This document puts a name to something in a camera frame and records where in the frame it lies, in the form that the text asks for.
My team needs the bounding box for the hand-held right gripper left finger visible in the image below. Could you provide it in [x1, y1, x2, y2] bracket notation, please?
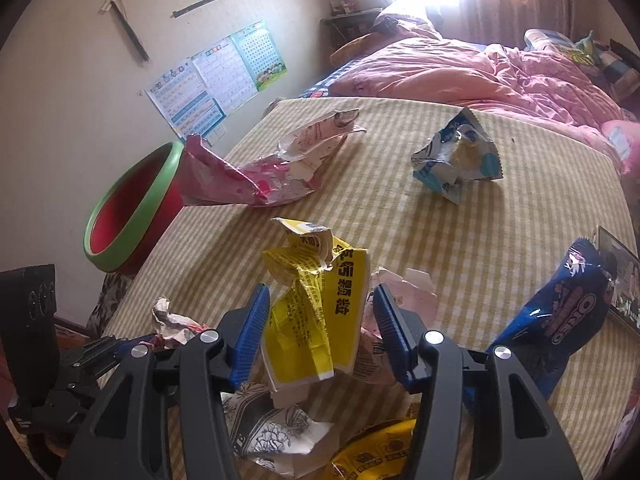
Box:
[57, 282, 273, 480]

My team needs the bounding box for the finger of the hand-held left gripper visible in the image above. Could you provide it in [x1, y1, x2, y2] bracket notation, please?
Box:
[62, 334, 148, 363]
[55, 355, 128, 396]

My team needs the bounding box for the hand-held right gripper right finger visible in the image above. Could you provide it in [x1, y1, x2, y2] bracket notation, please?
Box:
[372, 283, 583, 480]

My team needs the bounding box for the yellow printed snack wrapper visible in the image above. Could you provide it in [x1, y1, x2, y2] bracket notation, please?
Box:
[262, 217, 372, 393]

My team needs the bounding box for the red basin with green rim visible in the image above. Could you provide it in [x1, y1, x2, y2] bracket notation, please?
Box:
[82, 141, 188, 276]

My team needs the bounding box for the blue cookie packet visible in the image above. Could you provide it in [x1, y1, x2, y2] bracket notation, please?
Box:
[462, 237, 618, 403]

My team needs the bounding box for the small pink paper carton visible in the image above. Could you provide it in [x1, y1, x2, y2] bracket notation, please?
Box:
[360, 266, 438, 386]

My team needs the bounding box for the dark floral cloth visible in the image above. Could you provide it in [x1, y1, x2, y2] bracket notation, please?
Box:
[87, 272, 133, 336]

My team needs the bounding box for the crumpled white paper wrapper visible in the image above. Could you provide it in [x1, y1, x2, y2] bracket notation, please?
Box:
[151, 296, 208, 351]

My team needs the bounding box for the yellow checked mat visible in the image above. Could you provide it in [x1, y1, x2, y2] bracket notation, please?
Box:
[95, 95, 631, 480]

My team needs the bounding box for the white floral print wrapper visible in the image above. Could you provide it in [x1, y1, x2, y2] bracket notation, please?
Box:
[220, 382, 336, 478]

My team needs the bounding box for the orange yellow snack packet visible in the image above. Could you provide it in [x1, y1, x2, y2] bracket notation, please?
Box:
[325, 419, 418, 480]

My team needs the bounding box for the pink and white plastic wrapper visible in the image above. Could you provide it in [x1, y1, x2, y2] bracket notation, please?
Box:
[180, 109, 367, 207]

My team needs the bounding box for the blue and white snack wrapper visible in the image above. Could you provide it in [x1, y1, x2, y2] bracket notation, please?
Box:
[411, 107, 502, 205]

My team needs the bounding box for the white smartphone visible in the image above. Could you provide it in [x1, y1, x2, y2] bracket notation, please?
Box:
[595, 226, 640, 321]

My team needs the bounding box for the blue checked bed sheet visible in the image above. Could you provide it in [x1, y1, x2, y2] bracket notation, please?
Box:
[297, 57, 361, 100]

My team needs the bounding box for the pink quilt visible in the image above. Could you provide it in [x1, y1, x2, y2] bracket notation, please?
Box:
[327, 0, 640, 176]

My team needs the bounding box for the yellow brown pillow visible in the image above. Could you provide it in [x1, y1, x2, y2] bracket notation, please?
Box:
[330, 32, 381, 66]

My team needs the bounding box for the pink printed pillow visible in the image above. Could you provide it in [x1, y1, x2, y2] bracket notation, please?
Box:
[600, 117, 640, 176]

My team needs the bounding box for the dark bedside table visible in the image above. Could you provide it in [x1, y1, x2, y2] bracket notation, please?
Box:
[320, 7, 383, 66]

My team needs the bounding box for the white and blue pillow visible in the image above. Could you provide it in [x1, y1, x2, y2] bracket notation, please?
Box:
[522, 27, 576, 53]

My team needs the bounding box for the yellow green plush toy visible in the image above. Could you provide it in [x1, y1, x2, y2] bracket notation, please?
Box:
[557, 30, 606, 66]

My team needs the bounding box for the patchwork checked cushion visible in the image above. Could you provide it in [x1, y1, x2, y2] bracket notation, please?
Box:
[597, 40, 640, 103]

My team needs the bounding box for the patterned brown curtain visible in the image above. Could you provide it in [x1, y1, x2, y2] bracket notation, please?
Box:
[470, 0, 571, 51]

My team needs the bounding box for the blue chart wall poster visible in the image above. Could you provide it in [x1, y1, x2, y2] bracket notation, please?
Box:
[145, 57, 226, 138]

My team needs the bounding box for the white chart wall poster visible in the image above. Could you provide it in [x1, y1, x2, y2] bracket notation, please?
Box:
[192, 35, 258, 111]

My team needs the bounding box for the green chart wall poster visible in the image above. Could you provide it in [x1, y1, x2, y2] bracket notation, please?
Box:
[232, 20, 288, 92]

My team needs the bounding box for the metal bracket with black rod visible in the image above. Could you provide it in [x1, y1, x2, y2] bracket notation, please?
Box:
[100, 0, 151, 63]

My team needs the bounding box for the black wall bar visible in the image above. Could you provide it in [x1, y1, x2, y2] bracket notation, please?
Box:
[171, 0, 232, 18]

